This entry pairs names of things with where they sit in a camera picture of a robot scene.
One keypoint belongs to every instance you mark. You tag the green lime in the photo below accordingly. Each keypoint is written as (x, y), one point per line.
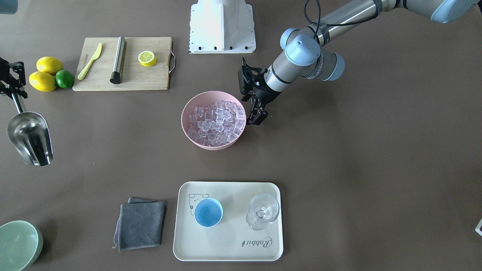
(64, 79)

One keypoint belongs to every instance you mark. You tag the yellow plastic knife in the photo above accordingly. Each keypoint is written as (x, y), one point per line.
(95, 56)

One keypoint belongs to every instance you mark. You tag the grey folded cloth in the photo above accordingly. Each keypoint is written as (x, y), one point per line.
(140, 224)

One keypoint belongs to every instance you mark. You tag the steel ice scoop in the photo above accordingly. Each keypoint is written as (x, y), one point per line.
(29, 133)

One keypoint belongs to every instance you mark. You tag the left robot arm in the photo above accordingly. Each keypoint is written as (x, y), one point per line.
(303, 53)

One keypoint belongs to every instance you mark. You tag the half lemon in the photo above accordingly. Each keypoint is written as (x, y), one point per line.
(147, 59)

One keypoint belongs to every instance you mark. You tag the clear wine glass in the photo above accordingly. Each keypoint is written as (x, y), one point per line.
(263, 210)

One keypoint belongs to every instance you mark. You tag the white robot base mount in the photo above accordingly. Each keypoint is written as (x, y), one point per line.
(221, 27)

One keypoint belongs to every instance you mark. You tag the lower whole lemon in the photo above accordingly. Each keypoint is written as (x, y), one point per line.
(43, 81)

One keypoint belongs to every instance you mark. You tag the whole lemon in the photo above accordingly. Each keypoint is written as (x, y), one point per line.
(43, 81)
(50, 65)

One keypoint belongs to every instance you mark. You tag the white object at edge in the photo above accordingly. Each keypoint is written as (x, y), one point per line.
(478, 228)

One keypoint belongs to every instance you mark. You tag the cream serving tray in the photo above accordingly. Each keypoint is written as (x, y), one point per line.
(231, 239)

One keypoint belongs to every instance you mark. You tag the wooden cutting board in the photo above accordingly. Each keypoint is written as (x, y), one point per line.
(133, 75)

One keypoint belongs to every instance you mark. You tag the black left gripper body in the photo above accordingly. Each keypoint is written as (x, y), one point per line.
(266, 95)

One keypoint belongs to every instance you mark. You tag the pink bowl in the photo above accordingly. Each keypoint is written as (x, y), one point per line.
(203, 99)

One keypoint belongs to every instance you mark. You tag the pile of clear ice cubes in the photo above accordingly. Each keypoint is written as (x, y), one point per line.
(218, 124)

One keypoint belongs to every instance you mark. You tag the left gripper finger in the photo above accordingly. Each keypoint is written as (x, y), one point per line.
(252, 119)
(261, 114)

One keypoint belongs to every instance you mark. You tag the green bowl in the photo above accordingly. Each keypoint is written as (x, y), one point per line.
(20, 245)

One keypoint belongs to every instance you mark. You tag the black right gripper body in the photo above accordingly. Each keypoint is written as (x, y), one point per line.
(8, 79)

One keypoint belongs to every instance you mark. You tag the upper whole lemon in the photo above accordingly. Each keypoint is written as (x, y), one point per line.
(50, 65)

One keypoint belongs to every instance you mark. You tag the blue cup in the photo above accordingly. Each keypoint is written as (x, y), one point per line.
(208, 212)

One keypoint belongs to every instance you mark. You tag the steel muddler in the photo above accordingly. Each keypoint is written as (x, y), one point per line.
(115, 77)

